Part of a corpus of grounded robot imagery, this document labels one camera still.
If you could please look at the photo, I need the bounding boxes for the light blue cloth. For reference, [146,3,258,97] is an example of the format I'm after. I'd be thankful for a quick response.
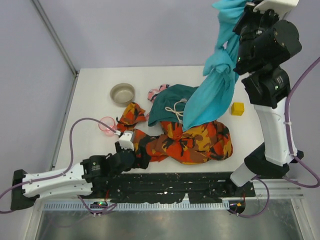
[182,0,246,131]

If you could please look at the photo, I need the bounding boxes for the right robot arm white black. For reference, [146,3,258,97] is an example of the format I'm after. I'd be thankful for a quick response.
[230,0,304,187]

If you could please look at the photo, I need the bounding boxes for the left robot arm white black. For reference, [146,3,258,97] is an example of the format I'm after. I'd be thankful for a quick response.
[10,142,151,211]

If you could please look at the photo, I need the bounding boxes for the orange camouflage cloth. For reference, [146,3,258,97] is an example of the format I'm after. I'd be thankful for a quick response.
[116,102,233,165]

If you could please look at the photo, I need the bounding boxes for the pink patterned cloth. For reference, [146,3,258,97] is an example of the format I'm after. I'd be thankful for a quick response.
[147,84,170,103]

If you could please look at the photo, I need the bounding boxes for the pink transparent plastic cup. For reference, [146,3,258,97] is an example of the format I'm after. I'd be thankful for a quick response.
[98,116,117,137]

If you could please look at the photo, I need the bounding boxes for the beige round bowl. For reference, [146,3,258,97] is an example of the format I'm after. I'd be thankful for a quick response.
[109,83,136,107]

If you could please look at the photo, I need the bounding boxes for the yellow cube block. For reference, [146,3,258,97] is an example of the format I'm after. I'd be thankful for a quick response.
[231,102,245,116]

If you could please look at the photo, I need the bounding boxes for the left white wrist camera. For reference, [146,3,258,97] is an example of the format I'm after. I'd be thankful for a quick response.
[116,130,135,151]

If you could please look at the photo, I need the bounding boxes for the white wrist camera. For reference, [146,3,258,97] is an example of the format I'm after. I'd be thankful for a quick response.
[116,130,135,151]
[253,0,299,15]

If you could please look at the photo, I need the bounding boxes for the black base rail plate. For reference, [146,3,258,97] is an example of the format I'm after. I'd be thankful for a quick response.
[87,172,256,204]

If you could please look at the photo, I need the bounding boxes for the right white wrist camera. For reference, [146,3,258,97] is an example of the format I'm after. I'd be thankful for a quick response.
[253,0,299,15]

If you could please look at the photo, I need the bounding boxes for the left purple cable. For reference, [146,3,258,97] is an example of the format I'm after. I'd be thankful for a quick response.
[0,117,123,218]

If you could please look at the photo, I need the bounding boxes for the dark teal drawstring shorts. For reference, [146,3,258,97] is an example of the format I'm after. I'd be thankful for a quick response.
[148,84,198,127]

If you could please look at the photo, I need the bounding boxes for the white slotted cable duct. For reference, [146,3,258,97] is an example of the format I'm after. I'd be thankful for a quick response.
[43,200,230,211]

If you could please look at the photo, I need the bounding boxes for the left aluminium frame post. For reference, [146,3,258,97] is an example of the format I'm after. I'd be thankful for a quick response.
[31,0,80,77]

